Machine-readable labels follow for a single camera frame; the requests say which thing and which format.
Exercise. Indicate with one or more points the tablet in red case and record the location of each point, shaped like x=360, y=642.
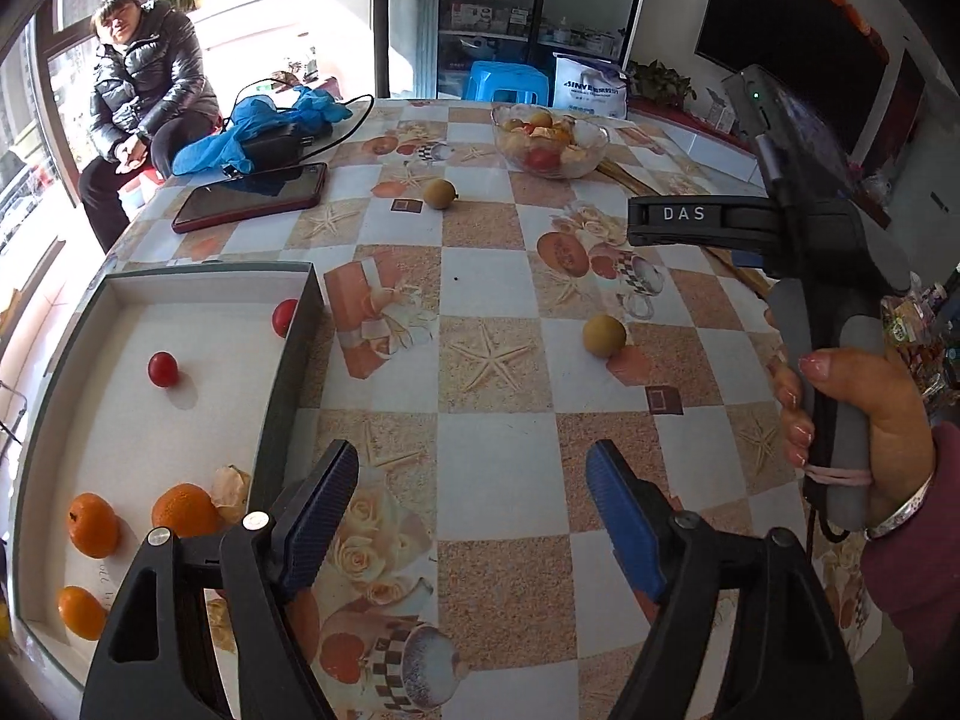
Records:
x=247, y=199

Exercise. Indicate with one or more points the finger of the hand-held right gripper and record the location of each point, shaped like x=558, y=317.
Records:
x=697, y=221

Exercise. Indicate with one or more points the peeled orange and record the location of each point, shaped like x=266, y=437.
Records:
x=231, y=491

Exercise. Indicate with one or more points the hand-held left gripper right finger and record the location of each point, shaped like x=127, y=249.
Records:
x=622, y=525

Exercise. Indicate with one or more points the medium orange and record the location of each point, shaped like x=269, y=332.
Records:
x=94, y=525

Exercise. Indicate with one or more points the red snack tray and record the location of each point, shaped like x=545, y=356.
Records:
x=911, y=330

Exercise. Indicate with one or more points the person's right forearm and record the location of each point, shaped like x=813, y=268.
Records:
x=915, y=585

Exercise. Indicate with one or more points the person's right hand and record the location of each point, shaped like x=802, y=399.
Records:
x=892, y=427

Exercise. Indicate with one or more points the white tray with dark rim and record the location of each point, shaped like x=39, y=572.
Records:
x=150, y=450

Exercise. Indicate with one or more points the brown round pear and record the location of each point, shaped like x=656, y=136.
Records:
x=604, y=334
x=440, y=193

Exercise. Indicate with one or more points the long bamboo stick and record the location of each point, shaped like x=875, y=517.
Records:
x=626, y=180

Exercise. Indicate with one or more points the black pouch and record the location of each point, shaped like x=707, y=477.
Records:
x=274, y=144

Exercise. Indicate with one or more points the red tomato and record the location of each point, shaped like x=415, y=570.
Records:
x=161, y=369
x=541, y=159
x=285, y=317

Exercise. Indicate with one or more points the blue plastic stool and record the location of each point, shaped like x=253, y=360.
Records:
x=506, y=75

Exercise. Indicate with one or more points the large orange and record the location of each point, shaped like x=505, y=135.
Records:
x=184, y=510

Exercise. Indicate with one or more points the glass fruit bowl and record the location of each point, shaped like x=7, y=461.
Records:
x=551, y=139

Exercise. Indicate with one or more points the small orange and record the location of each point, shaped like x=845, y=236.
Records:
x=81, y=613

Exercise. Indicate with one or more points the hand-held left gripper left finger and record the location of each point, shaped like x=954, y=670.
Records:
x=319, y=514

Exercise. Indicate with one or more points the white sack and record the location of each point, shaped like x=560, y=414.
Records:
x=592, y=90

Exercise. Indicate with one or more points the green potted plant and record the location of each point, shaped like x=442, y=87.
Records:
x=664, y=82

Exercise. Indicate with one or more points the yellow round fruit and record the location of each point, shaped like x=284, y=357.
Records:
x=540, y=120

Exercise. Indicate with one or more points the black television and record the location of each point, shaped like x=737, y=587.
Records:
x=787, y=15

